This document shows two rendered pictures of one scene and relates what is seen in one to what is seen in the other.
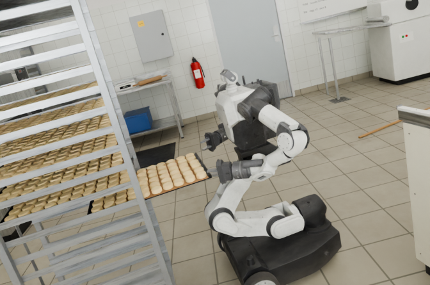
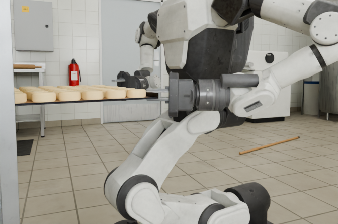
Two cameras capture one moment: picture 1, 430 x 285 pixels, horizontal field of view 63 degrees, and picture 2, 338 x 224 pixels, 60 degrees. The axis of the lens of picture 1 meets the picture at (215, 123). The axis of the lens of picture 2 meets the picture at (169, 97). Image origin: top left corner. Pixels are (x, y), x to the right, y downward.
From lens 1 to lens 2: 110 cm
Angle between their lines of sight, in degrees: 23
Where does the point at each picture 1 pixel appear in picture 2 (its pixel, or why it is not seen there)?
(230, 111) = (197, 7)
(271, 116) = not seen: outside the picture
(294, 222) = (239, 216)
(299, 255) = not seen: outside the picture
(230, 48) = (111, 60)
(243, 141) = (202, 64)
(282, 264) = not seen: outside the picture
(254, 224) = (184, 214)
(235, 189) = (170, 146)
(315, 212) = (261, 205)
